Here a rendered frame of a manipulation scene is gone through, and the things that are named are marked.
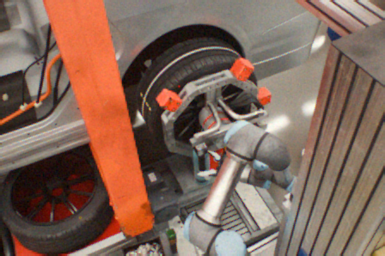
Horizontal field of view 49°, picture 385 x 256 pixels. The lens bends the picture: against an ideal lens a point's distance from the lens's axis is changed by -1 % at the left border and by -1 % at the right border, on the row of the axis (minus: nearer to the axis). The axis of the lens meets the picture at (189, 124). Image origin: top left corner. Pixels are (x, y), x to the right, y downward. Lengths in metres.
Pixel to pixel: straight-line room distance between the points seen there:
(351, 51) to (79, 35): 0.81
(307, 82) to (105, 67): 2.62
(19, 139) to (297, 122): 2.11
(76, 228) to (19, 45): 1.23
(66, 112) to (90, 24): 1.00
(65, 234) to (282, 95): 2.11
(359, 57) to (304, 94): 2.86
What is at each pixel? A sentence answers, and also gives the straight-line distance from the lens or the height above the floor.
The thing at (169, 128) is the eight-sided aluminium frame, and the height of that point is 0.91.
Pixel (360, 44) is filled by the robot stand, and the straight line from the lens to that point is 0.92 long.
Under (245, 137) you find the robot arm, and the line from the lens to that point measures 1.63.
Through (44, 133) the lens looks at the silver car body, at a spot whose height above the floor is 0.92.
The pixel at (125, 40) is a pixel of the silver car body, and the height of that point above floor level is 1.34.
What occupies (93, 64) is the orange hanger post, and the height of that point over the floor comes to 1.67.
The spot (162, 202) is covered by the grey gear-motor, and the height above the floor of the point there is 0.41.
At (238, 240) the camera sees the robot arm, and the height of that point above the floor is 1.04.
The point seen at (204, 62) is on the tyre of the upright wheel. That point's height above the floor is 1.18.
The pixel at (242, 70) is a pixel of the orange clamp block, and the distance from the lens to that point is 2.17.
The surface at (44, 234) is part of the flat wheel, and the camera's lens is 2.49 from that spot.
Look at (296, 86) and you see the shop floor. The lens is 3.79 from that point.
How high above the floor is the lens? 2.57
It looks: 48 degrees down
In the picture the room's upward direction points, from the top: 4 degrees counter-clockwise
